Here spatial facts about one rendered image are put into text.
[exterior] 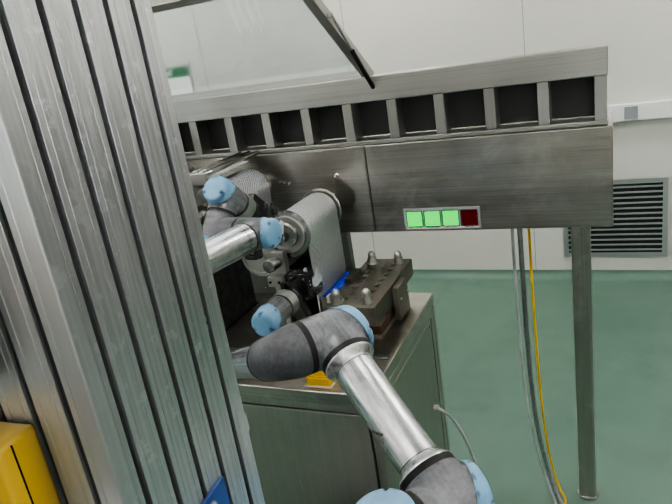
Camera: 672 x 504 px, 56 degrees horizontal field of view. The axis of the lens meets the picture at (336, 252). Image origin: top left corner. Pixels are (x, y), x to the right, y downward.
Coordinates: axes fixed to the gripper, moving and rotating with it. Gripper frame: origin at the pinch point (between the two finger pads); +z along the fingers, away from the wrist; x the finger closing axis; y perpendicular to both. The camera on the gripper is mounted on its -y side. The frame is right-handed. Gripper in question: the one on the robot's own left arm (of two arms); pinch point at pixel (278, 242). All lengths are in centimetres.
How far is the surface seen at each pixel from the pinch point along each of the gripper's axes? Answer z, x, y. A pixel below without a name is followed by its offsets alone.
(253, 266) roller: 9.2, 13.0, -4.6
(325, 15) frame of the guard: -31, -22, 53
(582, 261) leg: 58, -82, 13
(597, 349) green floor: 210, -83, 12
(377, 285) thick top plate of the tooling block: 26.9, -22.6, -5.3
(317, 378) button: 2.5, -17.5, -38.7
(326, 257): 17.9, -7.9, 1.2
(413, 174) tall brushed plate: 22, -33, 31
